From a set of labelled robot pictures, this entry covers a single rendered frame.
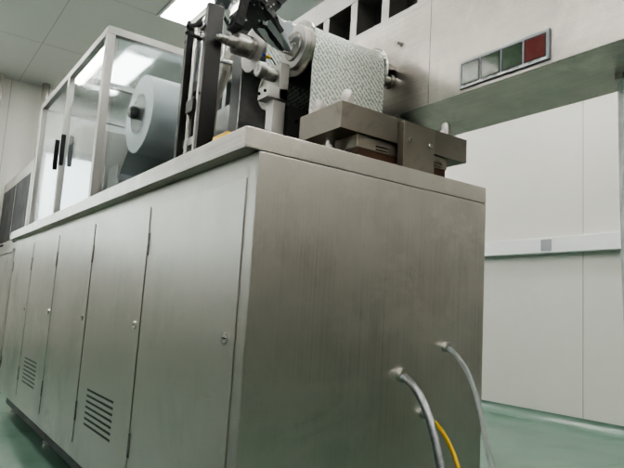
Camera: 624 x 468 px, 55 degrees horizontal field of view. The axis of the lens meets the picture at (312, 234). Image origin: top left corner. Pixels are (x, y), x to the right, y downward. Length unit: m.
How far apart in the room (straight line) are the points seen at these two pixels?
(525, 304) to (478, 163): 1.10
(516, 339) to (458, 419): 2.84
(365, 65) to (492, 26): 0.33
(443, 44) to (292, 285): 0.84
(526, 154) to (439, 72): 2.76
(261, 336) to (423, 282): 0.42
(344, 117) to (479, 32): 0.46
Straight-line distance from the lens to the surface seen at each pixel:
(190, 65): 1.92
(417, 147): 1.40
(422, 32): 1.75
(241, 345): 1.06
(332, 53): 1.59
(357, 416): 1.21
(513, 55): 1.49
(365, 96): 1.62
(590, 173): 4.07
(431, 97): 1.64
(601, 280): 3.94
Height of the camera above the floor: 0.57
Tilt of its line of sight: 8 degrees up
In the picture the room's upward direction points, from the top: 4 degrees clockwise
